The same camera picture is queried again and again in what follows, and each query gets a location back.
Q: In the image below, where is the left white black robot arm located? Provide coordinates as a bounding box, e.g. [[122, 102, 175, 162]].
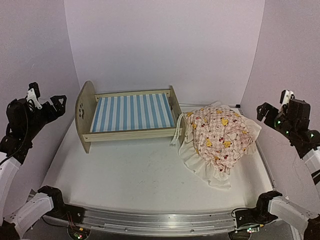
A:
[[0, 95, 67, 240]]

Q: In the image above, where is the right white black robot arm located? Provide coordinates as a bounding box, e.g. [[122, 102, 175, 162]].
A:
[[231, 99, 320, 240]]

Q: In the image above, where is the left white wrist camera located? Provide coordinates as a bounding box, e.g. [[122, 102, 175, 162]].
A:
[[26, 82, 42, 110]]

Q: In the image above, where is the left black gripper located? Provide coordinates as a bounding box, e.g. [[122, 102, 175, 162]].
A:
[[23, 95, 66, 140]]

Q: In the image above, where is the wooden pet bed frame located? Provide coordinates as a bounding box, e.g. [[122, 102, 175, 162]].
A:
[[75, 81, 184, 154]]

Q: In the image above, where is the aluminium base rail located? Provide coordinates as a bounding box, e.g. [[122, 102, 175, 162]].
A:
[[22, 188, 301, 237]]

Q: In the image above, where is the blue white striped mattress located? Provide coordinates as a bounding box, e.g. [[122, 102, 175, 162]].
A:
[[90, 93, 175, 133]]

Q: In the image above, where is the duck print ruffled bed cover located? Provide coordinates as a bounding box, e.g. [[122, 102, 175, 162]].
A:
[[177, 102, 262, 189]]

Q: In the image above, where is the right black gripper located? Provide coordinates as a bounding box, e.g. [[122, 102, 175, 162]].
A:
[[256, 103, 296, 140]]

